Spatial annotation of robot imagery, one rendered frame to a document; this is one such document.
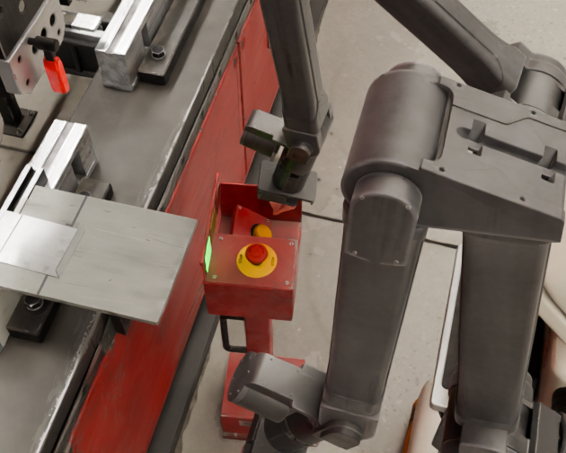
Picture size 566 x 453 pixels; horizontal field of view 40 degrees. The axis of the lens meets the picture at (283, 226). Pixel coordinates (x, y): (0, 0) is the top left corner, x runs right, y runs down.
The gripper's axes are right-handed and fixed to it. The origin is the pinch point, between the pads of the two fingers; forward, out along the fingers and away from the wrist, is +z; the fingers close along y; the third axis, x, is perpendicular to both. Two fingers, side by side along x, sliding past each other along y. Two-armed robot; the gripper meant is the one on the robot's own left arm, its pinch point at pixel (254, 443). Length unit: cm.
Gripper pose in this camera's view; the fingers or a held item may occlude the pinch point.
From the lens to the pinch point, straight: 102.6
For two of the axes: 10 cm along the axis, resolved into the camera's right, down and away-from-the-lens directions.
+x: 8.6, 4.5, 2.4
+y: -2.6, 7.9, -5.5
